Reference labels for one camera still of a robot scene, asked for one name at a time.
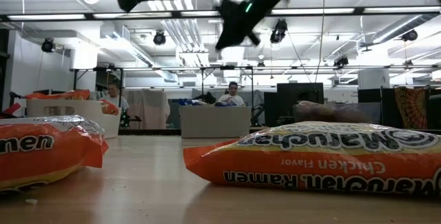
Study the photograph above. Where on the orange patterned cloth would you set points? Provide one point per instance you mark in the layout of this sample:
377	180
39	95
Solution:
410	107

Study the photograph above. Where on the orange Maruchan chicken ramen packet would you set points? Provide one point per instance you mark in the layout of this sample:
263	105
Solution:
51	155
58	95
310	165
109	108

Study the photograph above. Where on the beige hanging cloth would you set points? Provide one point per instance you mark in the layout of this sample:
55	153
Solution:
148	107

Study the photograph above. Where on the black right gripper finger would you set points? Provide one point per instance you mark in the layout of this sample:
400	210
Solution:
254	38
227	39

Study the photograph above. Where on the black overhead frame bar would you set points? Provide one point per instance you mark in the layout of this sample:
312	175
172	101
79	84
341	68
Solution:
358	10

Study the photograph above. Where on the red flat object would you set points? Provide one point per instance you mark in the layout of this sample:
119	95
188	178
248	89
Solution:
8	110

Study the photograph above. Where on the red Maruchan beef ramen packet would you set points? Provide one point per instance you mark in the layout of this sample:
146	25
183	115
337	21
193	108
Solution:
327	112

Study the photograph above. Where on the person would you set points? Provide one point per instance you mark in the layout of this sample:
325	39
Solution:
233	89
113	91

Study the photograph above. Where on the black ceiling spotlight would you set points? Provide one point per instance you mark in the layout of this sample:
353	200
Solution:
48	45
159	38
278	31
409	35
341	61

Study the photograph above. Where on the black office partition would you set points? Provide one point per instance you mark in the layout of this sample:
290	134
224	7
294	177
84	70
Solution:
370	94

